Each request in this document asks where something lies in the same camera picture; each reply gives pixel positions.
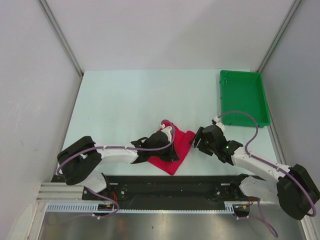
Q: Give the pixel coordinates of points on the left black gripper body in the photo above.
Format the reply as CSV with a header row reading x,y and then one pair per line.
x,y
165,154

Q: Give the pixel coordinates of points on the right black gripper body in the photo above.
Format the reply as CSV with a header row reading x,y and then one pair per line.
x,y
205,147

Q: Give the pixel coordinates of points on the red t-shirt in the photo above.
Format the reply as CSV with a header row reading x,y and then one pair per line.
x,y
182,147

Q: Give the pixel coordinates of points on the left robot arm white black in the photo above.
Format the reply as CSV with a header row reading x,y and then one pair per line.
x,y
80,162

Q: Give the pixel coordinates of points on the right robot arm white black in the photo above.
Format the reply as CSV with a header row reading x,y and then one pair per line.
x,y
290,187

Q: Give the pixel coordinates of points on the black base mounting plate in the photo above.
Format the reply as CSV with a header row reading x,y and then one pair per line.
x,y
153,189

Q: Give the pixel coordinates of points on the green plastic tray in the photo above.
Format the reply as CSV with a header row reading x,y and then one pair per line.
x,y
245,92

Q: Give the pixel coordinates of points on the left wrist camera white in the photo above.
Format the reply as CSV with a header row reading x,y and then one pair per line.
x,y
169,131

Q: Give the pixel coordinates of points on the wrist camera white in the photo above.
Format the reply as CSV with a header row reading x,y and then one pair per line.
x,y
169,131
217,122

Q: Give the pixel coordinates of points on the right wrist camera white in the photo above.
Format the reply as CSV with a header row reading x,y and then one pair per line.
x,y
217,122

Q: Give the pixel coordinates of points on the slotted cable duct grey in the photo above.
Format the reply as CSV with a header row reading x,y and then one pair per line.
x,y
102,208

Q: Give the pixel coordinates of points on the aluminium frame rail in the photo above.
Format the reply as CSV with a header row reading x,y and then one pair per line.
x,y
59,192

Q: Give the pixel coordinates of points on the left aluminium corner post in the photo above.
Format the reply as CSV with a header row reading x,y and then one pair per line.
x,y
48,13

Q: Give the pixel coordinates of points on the aluminium corner post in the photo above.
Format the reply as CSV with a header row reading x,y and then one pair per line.
x,y
279,34
48,13

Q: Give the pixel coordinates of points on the right aluminium corner post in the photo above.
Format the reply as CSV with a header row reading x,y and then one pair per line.
x,y
279,34

